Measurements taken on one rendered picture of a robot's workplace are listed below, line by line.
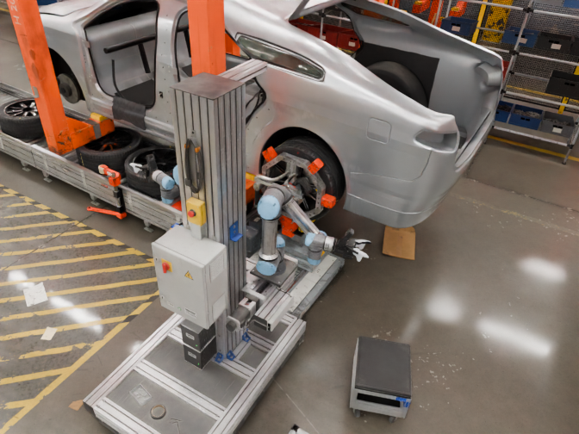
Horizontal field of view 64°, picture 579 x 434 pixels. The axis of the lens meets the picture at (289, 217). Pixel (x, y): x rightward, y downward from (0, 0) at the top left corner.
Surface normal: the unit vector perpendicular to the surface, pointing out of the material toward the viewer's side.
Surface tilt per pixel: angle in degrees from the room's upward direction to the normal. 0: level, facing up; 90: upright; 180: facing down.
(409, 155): 90
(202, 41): 90
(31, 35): 90
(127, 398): 0
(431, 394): 0
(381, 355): 0
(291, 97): 90
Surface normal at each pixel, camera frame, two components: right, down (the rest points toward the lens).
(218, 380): 0.05, -0.80
